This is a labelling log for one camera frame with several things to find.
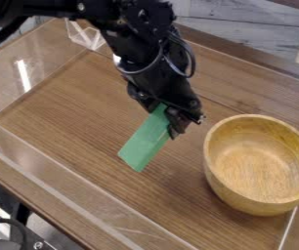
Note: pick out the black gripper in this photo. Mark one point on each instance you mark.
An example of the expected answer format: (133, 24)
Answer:
(160, 86)

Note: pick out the green rectangular block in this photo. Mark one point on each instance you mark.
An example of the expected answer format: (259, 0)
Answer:
(147, 141)

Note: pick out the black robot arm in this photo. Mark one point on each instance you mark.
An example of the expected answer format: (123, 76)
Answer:
(152, 56)

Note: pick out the brown wooden bowl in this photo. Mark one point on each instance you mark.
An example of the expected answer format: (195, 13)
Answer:
(251, 164)

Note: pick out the black table leg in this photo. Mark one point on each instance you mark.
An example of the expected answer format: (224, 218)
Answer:
(23, 214)

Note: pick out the clear acrylic tray wall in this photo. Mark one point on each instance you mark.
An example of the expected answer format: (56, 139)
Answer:
(65, 118)

